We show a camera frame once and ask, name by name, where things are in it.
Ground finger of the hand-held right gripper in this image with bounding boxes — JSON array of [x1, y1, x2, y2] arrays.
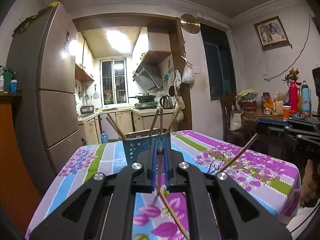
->
[[255, 124, 320, 155], [256, 117, 320, 131]]

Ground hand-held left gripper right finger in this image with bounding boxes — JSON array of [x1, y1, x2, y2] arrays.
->
[[163, 139, 292, 240]]

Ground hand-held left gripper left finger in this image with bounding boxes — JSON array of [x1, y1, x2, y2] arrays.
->
[[29, 139, 158, 240]]

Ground blue perforated chopstick holder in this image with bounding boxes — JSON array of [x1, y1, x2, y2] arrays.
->
[[122, 127, 172, 167]]

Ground row of wooden chopsticks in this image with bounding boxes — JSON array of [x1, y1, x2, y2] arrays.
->
[[159, 191, 190, 240]]

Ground brown paper bag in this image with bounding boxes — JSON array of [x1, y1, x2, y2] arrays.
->
[[273, 93, 285, 116]]

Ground dark wooden side table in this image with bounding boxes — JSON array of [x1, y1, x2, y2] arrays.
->
[[241, 110, 320, 160]]

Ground glass jar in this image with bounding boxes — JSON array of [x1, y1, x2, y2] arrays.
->
[[261, 92, 272, 108]]

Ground red thermos flask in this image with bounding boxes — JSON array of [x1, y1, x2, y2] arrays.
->
[[288, 80, 299, 113]]

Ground basket with cloth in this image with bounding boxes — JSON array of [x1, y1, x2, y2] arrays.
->
[[237, 89, 259, 112]]

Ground white handbag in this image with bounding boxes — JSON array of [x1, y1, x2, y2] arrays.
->
[[229, 110, 243, 131]]

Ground blue thermos flask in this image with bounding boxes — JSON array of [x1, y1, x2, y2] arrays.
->
[[300, 80, 311, 114]]

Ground floral striped tablecloth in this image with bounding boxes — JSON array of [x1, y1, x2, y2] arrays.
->
[[25, 129, 302, 240]]

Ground dark wooden chair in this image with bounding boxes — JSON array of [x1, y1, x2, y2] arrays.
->
[[220, 93, 244, 143]]

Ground yellow flower bouquet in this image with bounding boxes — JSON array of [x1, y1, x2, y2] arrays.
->
[[282, 67, 301, 88]]

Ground gas stove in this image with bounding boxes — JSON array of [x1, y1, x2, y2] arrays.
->
[[134, 101, 158, 109]]

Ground hanging cloth bags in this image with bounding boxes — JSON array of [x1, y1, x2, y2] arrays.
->
[[168, 69, 186, 123]]

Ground steel electric kettle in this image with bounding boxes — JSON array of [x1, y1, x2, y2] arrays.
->
[[159, 95, 174, 109]]

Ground beige lower kitchen cabinets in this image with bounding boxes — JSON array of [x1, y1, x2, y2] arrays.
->
[[77, 107, 176, 146]]

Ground beige kitchen cabinets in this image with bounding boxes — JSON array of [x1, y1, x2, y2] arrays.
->
[[75, 32, 95, 82], [77, 107, 176, 146]]

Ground black wok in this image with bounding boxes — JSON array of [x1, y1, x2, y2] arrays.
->
[[128, 93, 157, 102]]

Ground dark window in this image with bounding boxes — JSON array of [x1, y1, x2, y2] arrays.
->
[[200, 23, 237, 101]]

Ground framed elephant picture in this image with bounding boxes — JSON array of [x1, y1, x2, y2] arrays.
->
[[253, 16, 290, 51]]

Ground steel range hood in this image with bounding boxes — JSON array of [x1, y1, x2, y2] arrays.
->
[[132, 62, 163, 93]]

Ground white plastic bag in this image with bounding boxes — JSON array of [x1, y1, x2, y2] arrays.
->
[[181, 62, 196, 84]]

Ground barred kitchen window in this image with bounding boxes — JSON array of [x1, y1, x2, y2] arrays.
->
[[100, 58, 128, 105]]

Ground beige upper kitchen cabinets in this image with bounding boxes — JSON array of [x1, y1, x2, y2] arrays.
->
[[75, 32, 95, 82]]

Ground ceiling light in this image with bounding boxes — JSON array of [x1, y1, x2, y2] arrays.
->
[[106, 28, 133, 51]]

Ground orange wooden cabinet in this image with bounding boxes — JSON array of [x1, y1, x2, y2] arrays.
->
[[0, 92, 42, 231]]

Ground silver refrigerator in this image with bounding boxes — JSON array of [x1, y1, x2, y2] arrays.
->
[[6, 2, 84, 181]]

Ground green plastic container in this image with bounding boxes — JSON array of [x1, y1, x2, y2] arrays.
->
[[2, 68, 16, 92]]

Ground green yellow bag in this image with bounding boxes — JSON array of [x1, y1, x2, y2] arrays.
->
[[13, 1, 61, 33]]

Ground white wall cable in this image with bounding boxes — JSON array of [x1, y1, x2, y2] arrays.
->
[[262, 14, 313, 82]]

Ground gold round wall clock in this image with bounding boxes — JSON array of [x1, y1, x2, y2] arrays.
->
[[180, 14, 201, 34]]

